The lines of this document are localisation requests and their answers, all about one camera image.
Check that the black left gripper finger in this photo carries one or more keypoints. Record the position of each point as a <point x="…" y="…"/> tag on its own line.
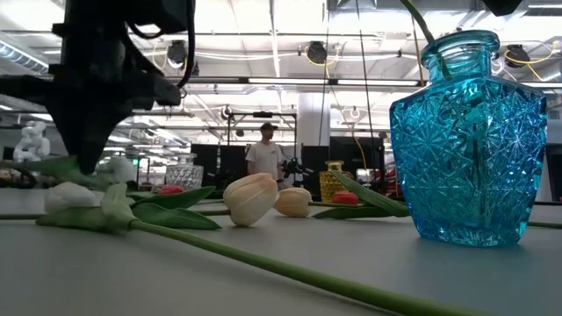
<point x="110" y="131"/>
<point x="79" y="131"/>

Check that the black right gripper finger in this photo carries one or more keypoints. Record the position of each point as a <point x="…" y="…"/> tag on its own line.
<point x="502" y="6"/>

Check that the red artificial tulip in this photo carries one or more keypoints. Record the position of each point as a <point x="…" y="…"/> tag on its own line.
<point x="345" y="198"/>
<point x="170" y="189"/>

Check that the peach artificial tulip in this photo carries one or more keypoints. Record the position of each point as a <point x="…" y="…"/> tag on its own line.
<point x="292" y="202"/>
<point x="250" y="197"/>

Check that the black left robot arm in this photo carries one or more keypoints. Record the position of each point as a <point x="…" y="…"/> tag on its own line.
<point x="123" y="15"/>

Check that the clear textured glass vase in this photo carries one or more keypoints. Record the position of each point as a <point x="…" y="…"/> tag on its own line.
<point x="184" y="175"/>

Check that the blue cut glass vase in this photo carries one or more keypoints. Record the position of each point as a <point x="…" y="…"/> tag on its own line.
<point x="467" y="167"/>

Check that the yellow textured glass vase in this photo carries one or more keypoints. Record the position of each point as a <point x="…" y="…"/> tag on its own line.
<point x="328" y="182"/>

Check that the white humanoid robot figure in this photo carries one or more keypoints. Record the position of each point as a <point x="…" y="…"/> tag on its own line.
<point x="31" y="145"/>

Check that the orange black vacuum cleaner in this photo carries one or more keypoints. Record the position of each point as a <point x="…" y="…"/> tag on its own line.
<point x="26" y="177"/>

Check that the black partition panel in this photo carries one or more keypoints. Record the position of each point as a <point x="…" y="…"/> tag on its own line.
<point x="206" y="162"/>
<point x="347" y="153"/>

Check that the person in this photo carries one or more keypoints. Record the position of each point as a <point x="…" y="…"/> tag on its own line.
<point x="264" y="158"/>

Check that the long ceiling light bar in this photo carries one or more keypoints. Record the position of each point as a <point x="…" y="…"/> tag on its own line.
<point x="285" y="81"/>

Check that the black metal frame stand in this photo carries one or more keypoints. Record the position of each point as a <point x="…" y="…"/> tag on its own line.
<point x="263" y="114"/>

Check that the black camera rig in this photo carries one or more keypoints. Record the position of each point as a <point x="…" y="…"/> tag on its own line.
<point x="294" y="169"/>

